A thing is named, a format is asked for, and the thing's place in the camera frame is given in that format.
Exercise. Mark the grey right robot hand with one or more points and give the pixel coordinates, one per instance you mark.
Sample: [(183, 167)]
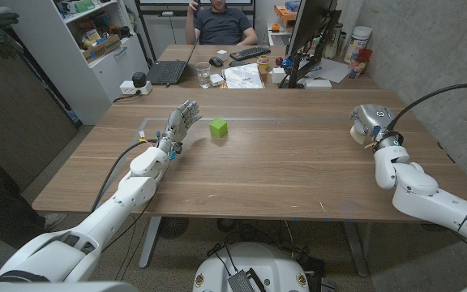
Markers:
[(375, 117)]

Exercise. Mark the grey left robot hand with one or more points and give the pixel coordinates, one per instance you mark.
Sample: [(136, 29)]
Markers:
[(176, 127)]

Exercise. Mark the pale yellow sponge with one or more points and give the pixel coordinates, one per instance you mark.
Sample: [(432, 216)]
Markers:
[(356, 136)]

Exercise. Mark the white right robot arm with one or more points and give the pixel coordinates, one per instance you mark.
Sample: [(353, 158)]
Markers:
[(420, 190)]

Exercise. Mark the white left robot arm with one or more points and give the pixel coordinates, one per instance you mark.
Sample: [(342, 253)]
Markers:
[(136, 190)]

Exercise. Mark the green cube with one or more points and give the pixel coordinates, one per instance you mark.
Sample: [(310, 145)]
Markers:
[(218, 128)]

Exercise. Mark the small white cube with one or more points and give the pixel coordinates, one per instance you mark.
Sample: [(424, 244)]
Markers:
[(222, 55)]

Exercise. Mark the black laptop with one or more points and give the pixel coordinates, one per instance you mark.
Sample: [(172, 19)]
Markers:
[(168, 72)]

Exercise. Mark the clear drinking glass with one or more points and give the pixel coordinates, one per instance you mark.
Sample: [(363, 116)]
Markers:
[(203, 75)]

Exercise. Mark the black power adapter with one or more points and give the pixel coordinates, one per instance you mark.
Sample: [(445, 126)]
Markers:
[(139, 79)]

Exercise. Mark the small white charger box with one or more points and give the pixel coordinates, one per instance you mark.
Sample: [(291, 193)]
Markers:
[(217, 80)]

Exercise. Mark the white paper sheet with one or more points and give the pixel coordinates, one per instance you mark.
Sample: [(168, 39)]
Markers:
[(332, 71)]

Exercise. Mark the white power strip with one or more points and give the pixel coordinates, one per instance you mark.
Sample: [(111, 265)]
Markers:
[(127, 87)]

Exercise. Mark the flat white box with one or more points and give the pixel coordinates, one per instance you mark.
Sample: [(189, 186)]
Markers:
[(318, 84)]

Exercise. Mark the black computer mouse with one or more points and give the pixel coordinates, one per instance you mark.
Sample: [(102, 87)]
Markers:
[(216, 61)]

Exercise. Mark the white lidded canister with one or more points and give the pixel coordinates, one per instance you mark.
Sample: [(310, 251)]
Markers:
[(358, 40)]

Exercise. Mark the metal bottle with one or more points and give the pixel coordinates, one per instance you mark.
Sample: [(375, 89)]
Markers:
[(333, 42)]

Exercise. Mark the white shelf cabinet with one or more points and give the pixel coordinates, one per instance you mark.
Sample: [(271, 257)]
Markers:
[(95, 77)]

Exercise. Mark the round black fan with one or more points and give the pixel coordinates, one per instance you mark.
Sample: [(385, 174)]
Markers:
[(172, 227)]

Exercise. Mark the wooden block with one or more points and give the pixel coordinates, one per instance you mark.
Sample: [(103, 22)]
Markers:
[(263, 76)]

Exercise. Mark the black keyboard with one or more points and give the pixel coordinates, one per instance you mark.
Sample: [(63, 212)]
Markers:
[(250, 53)]

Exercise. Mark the white square box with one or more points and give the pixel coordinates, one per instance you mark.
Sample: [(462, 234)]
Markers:
[(278, 76)]

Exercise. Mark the colourful stacking toy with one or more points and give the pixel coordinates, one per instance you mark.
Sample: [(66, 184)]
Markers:
[(263, 62)]

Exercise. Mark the cardboard box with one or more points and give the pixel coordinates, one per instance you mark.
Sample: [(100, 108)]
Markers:
[(101, 48)]

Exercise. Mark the seated person dark shirt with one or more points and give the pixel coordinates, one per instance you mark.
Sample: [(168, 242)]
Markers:
[(221, 26)]

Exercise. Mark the small red ball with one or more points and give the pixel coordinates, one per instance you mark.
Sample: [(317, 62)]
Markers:
[(279, 61)]

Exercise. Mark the black computer monitor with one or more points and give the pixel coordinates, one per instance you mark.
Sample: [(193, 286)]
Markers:
[(308, 24)]

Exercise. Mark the grey table leg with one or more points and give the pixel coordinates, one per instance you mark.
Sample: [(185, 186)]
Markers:
[(150, 241), (356, 247)]

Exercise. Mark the orange box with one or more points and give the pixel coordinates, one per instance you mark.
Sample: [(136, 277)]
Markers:
[(285, 13)]

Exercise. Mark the white robot torso base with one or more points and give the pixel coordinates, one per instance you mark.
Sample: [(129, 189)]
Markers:
[(258, 259)]

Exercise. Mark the grey finned electronics module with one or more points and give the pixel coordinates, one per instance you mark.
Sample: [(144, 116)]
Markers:
[(241, 282)]

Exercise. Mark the standing person dark trousers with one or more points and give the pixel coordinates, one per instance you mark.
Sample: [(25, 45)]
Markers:
[(2, 215)]

